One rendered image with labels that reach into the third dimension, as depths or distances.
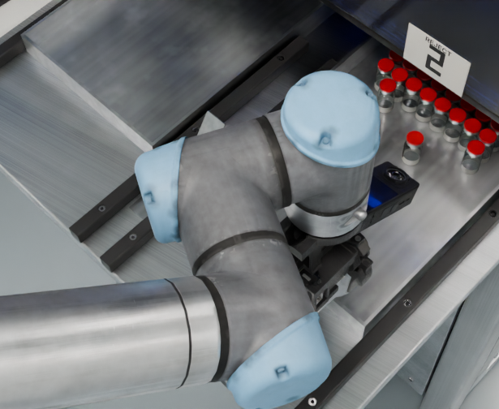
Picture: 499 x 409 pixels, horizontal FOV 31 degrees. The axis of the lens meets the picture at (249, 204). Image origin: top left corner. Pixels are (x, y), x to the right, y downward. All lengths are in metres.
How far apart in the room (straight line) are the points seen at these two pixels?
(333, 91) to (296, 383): 0.22
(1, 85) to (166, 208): 0.60
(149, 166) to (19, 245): 1.47
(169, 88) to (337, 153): 0.54
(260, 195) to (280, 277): 0.07
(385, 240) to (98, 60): 0.46
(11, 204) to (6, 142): 1.02
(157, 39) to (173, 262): 0.34
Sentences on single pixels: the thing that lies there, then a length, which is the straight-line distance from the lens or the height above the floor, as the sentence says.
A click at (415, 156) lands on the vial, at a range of 1.09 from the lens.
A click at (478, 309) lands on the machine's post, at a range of 1.38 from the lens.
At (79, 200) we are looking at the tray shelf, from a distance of 1.11.
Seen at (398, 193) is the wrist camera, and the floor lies 1.06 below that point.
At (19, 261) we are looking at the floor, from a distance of 2.11.
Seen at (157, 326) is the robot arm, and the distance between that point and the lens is 0.57.
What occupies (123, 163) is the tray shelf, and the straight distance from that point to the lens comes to 1.12.
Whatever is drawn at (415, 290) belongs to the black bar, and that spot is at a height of 0.90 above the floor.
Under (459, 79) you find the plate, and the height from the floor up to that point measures 1.02.
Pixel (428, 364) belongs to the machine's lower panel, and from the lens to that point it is 1.67.
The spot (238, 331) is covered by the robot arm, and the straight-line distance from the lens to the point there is 0.60.
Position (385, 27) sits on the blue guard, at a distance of 1.06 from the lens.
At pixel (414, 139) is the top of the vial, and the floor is 0.93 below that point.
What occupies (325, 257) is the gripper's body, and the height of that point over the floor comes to 1.05.
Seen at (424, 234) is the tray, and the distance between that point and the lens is 1.06.
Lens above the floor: 1.81
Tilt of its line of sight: 60 degrees down
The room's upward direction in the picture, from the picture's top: 4 degrees counter-clockwise
